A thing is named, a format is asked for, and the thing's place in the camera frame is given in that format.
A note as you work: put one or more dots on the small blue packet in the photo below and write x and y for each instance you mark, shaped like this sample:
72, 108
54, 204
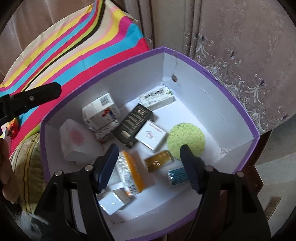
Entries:
177, 176

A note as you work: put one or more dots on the orange tissue pack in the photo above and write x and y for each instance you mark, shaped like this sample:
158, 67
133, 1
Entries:
129, 175

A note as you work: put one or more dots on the person's left hand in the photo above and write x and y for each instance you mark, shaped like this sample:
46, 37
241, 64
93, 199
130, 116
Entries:
10, 189

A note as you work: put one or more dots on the white medicine box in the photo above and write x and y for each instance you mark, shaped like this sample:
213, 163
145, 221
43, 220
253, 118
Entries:
157, 98

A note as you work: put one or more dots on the black cosmetic box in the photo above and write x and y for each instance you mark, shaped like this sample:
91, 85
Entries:
131, 125

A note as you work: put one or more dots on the rainbow striped cloth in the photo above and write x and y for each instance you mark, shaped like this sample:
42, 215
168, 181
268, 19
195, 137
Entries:
76, 49

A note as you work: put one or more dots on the green round sponge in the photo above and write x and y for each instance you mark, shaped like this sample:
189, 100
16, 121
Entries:
185, 134

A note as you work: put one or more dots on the white box pink stain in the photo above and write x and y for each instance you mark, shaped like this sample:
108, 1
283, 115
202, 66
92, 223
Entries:
78, 143

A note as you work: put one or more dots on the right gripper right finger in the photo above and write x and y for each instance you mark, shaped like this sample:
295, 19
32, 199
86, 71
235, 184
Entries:
229, 209

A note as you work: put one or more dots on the small white printed box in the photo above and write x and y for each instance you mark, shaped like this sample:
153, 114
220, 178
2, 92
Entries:
151, 135

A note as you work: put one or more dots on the white cube box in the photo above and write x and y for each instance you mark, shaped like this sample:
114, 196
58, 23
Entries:
113, 198

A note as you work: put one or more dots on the white blue red box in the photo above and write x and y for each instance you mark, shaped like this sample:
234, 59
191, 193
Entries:
100, 112

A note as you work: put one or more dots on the purple white storage box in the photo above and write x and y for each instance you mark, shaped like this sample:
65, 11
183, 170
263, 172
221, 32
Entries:
200, 99

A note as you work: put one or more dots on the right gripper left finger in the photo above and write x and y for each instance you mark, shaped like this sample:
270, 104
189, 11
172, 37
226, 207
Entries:
56, 206

